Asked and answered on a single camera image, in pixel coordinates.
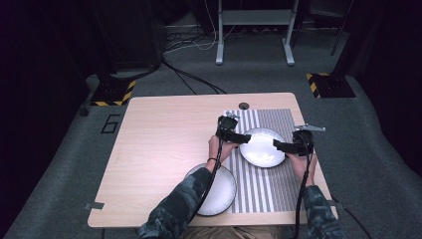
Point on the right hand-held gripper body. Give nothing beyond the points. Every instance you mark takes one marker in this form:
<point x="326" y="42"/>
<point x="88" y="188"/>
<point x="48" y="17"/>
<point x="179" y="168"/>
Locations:
<point x="302" y="142"/>

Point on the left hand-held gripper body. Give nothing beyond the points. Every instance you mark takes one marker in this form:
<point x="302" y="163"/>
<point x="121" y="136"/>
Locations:
<point x="226" y="126"/>

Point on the white round plate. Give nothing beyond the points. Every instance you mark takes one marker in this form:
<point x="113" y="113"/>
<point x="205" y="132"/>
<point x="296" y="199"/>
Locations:
<point x="262" y="149"/>
<point x="222" y="192"/>

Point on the person's left hand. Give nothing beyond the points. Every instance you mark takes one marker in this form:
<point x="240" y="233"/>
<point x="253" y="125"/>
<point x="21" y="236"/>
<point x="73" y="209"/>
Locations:
<point x="217" y="149"/>

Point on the person's right hand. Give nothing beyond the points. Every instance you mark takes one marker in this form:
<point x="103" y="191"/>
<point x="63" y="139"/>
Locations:
<point x="305" y="167"/>

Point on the black wristband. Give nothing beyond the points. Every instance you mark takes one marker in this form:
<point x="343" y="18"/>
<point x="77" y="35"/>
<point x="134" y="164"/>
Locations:
<point x="212" y="160"/>

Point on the grey white striped placemat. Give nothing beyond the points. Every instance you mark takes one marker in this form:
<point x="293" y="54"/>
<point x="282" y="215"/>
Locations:
<point x="258" y="189"/>

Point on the black stand base yellow stripes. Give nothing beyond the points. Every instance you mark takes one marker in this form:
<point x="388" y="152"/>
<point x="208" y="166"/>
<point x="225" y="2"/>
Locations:
<point x="331" y="85"/>
<point x="112" y="93"/>

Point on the grey tape piece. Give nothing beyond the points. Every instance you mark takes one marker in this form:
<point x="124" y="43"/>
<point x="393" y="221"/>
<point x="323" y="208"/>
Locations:
<point x="334" y="203"/>
<point x="94" y="206"/>

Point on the black cabinet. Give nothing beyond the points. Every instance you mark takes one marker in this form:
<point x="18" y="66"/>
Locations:
<point x="129" y="33"/>

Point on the white metal desk frame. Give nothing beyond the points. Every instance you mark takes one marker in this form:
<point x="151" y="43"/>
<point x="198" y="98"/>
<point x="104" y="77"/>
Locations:
<point x="255" y="16"/>

